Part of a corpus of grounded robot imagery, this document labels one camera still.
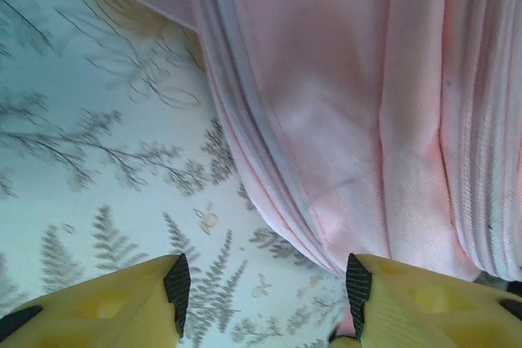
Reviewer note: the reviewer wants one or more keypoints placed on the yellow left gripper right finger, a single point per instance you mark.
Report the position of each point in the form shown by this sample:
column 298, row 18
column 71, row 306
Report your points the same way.
column 428, row 311

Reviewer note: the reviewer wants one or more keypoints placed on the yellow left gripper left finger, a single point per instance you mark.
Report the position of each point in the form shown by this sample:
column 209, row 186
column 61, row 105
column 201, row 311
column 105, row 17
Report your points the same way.
column 102, row 311

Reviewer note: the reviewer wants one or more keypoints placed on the pink student backpack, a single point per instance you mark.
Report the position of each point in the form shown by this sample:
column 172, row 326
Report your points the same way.
column 346, row 99

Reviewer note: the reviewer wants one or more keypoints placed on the floral tablecloth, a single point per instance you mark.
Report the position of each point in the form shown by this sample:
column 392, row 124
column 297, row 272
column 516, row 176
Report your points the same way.
column 102, row 160

